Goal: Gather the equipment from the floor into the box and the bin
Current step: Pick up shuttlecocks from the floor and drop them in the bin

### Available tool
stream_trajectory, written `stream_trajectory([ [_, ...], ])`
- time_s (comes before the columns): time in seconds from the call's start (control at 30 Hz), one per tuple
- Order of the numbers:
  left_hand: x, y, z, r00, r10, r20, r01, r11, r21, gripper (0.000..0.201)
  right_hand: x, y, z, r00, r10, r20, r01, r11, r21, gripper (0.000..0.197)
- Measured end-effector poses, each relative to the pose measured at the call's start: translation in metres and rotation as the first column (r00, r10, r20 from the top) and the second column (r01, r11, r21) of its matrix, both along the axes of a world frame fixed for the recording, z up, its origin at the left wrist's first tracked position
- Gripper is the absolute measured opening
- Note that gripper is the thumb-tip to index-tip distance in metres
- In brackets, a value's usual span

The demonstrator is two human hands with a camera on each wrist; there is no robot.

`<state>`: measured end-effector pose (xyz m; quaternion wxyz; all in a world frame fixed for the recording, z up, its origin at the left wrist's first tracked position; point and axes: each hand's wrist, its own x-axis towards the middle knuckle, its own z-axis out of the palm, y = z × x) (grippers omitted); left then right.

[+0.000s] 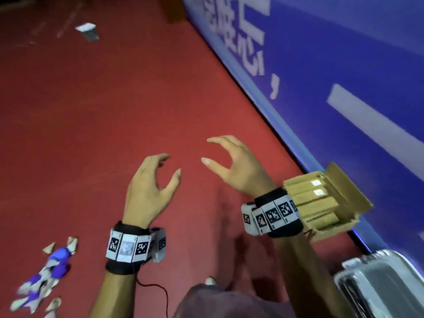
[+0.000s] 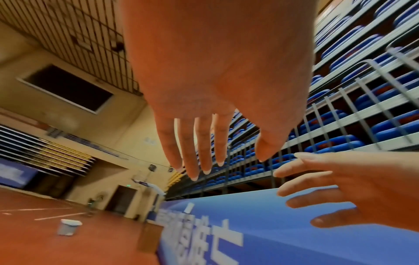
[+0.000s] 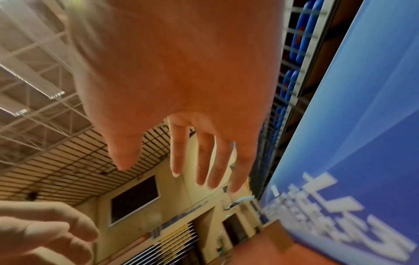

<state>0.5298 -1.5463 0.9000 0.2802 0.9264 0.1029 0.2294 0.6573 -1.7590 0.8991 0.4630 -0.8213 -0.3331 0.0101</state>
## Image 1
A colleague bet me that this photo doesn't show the person's right hand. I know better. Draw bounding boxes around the person's right hand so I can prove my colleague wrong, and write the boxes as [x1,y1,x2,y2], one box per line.
[201,135,277,198]

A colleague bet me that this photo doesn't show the person's left hand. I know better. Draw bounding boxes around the person's left hand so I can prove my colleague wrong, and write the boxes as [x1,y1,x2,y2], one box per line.
[122,153,182,230]

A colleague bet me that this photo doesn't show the long brown cardboard box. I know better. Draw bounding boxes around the long brown cardboard box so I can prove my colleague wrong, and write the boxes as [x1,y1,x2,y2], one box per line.
[287,179,324,193]
[304,212,342,231]
[296,197,340,218]
[291,188,329,206]

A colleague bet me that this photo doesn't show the blue cloth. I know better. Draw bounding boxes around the blue cloth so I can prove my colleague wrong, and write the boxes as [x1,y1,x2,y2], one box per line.
[49,247,72,264]

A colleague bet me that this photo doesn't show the large torn cardboard box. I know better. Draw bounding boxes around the large torn cardboard box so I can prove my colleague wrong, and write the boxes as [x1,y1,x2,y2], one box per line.
[283,162,374,243]

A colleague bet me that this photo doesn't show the white shuttlecocks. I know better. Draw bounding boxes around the white shuttlecocks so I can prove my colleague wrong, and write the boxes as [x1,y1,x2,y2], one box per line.
[10,236,79,318]

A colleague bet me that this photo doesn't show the purple cloth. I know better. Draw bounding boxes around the purple cloth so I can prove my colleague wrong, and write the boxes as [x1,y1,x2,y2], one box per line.
[26,262,71,303]

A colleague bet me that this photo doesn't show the clear plastic storage bin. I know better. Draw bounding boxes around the clear plastic storage bin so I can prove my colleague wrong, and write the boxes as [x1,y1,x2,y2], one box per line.
[333,250,424,318]

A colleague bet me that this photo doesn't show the person's left forearm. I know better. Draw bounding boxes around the person's left forearm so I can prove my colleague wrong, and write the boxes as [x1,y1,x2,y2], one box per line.
[90,271,138,318]

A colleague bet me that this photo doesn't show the person's right forearm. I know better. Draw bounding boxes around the person's right forearm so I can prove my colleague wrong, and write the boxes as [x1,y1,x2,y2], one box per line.
[276,233,355,318]

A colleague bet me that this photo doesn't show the person's pale shirt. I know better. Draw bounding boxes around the person's pale shirt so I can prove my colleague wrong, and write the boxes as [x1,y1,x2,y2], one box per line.
[172,284,295,318]

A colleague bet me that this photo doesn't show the black wristband with marker tiles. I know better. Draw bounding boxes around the black wristband with marker tiles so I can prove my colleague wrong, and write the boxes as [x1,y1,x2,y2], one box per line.
[253,187,304,239]
[106,221,153,275]

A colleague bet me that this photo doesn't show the blue printed barrier board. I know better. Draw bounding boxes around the blue printed barrier board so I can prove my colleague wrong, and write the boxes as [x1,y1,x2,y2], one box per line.
[182,0,424,272]

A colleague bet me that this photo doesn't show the white cup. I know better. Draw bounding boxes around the white cup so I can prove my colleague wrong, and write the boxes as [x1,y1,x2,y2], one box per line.
[74,22,100,42]

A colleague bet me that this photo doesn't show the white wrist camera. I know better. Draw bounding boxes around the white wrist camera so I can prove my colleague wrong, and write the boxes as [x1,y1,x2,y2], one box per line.
[151,227,167,263]
[241,202,261,236]

